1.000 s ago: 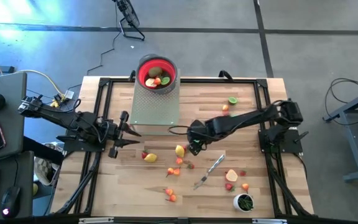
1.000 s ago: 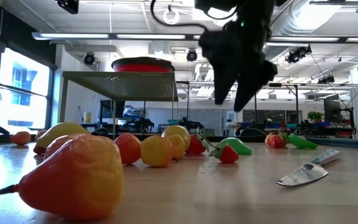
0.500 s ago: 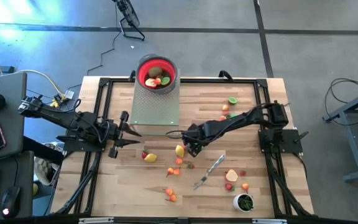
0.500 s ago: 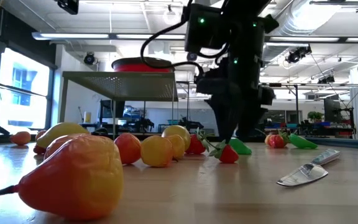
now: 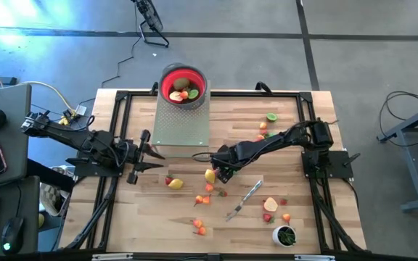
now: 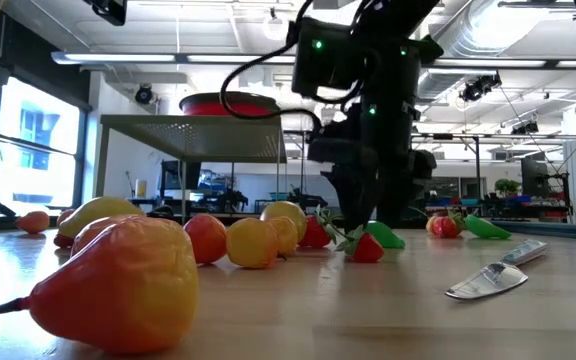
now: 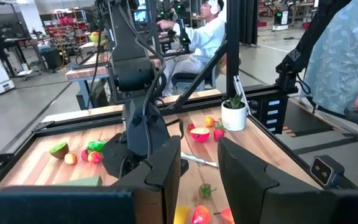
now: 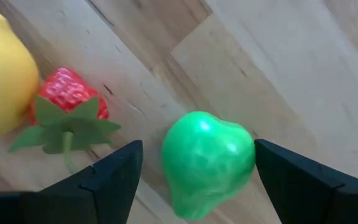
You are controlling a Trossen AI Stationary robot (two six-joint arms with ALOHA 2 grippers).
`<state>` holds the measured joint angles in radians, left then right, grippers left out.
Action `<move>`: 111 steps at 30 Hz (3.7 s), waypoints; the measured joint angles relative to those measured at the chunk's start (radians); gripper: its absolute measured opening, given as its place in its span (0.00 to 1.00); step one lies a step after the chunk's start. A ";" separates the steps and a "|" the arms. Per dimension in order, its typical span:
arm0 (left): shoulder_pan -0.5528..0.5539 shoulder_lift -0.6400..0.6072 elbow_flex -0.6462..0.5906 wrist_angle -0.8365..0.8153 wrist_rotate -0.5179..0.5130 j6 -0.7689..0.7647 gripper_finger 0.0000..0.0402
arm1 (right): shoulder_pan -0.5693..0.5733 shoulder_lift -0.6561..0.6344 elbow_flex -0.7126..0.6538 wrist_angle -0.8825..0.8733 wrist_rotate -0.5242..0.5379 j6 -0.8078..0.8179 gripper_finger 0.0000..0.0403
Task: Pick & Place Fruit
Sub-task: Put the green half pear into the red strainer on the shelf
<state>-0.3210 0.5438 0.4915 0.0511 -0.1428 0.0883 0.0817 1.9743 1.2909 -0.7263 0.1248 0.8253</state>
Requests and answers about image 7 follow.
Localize small pale toy peach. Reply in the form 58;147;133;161
63;152;78;165

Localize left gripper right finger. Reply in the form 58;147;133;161
218;138;358;224

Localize green toy kiwi slice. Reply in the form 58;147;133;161
87;140;108;152

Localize office chair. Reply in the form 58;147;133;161
171;55;242;94

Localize wooden table blue legs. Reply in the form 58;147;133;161
65;51;164;110

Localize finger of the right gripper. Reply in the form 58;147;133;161
103;133;130;179
180;158;189;177

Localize pale green perforated metal shelf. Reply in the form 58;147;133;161
54;175;103;187

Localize white pot with succulent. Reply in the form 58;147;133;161
221;94;248;132

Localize yellow toy lemon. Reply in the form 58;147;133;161
173;204;191;224

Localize shelf with red bins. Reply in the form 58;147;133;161
42;8;90;55

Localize small orange toy pear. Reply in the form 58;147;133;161
213;207;236;224

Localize black electronics box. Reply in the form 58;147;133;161
249;93;288;134

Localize red-yellow toy peach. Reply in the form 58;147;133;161
87;151;104;164

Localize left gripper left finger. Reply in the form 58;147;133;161
0;136;182;224

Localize silver toy knife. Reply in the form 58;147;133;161
180;151;219;169

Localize person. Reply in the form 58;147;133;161
300;0;358;114
157;0;226;97

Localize black aluminium table frame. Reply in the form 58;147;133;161
0;0;358;200

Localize small black camera box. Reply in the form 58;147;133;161
309;154;346;189

